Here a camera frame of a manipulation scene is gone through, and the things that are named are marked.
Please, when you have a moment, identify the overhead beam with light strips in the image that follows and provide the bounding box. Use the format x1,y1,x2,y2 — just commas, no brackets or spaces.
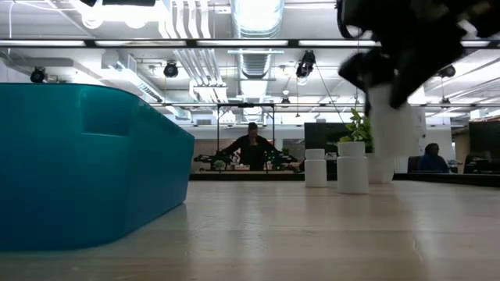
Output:
0,38,500,50

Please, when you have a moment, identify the green plant in white pot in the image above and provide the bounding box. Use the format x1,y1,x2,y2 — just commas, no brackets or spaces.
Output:
338,108,395,185

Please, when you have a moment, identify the teal plastic basket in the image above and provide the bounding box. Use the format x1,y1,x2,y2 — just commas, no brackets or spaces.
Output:
0,82,195,252

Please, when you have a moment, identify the thin overhead metal beam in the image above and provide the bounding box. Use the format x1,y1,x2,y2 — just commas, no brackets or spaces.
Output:
150,101,500,109

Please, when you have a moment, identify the dark monitor screen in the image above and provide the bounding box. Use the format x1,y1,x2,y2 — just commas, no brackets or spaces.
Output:
304,122,352,156
467,120,500,175

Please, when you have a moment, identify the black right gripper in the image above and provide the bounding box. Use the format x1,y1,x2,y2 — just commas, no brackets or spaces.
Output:
335,0,500,116

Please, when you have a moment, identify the seated person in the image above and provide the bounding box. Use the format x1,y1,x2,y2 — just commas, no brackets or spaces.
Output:
416,142,451,174

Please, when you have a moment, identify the black table edge rail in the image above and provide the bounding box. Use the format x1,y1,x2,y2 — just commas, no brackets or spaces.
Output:
189,173,500,187

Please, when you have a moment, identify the standing person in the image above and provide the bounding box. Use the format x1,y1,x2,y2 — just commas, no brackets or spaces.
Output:
218,122,292,172

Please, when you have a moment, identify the silver ventilation duct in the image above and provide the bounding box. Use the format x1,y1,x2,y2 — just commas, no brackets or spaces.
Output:
230,0,285,81

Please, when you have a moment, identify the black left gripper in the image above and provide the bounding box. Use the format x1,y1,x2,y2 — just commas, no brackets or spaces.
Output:
80,0,157,8

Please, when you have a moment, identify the white plastic pill bottle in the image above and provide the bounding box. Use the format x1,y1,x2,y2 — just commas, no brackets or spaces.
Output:
368,83,422,158
336,141,370,195
304,148,328,189

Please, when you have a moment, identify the black background station frame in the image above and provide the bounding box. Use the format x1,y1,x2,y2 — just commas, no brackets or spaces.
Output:
216,102,277,173

